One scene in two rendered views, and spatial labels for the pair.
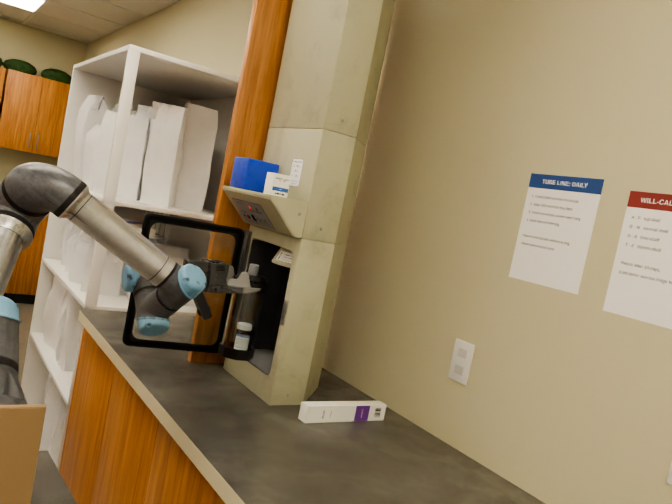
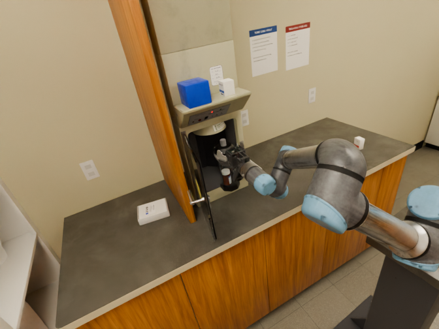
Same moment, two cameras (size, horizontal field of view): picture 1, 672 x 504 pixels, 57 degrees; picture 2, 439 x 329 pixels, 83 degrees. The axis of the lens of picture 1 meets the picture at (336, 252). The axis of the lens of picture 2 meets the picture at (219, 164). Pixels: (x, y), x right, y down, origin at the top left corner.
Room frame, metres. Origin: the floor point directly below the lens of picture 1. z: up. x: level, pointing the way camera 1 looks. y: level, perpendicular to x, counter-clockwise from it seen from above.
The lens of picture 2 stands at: (1.57, 1.27, 1.81)
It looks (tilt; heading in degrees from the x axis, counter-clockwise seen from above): 31 degrees down; 283
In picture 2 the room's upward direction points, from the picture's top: 10 degrees counter-clockwise
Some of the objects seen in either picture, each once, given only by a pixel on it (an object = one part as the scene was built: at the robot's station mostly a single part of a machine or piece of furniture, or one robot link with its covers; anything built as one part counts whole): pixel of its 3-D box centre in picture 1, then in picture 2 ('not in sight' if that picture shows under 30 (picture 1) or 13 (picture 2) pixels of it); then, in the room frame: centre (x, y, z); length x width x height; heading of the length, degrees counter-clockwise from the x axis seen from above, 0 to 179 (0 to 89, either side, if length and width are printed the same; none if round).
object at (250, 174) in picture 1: (254, 175); (194, 92); (1.84, 0.28, 1.56); 0.10 x 0.10 x 0.09; 35
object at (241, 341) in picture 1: (243, 315); (227, 166); (1.77, 0.22, 1.16); 0.11 x 0.11 x 0.21
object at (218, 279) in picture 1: (204, 276); (239, 160); (1.69, 0.34, 1.26); 0.12 x 0.08 x 0.09; 125
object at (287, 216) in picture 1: (260, 210); (214, 109); (1.78, 0.24, 1.46); 0.32 x 0.11 x 0.10; 35
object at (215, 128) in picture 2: (302, 257); (208, 123); (1.85, 0.10, 1.34); 0.18 x 0.18 x 0.05
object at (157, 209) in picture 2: not in sight; (153, 211); (2.18, 0.32, 0.96); 0.16 x 0.12 x 0.04; 25
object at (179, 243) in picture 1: (184, 285); (198, 186); (1.86, 0.43, 1.19); 0.30 x 0.01 x 0.40; 115
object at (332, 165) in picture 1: (304, 263); (203, 126); (1.88, 0.09, 1.33); 0.32 x 0.25 x 0.77; 35
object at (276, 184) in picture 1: (277, 184); (226, 87); (1.72, 0.20, 1.54); 0.05 x 0.05 x 0.06; 32
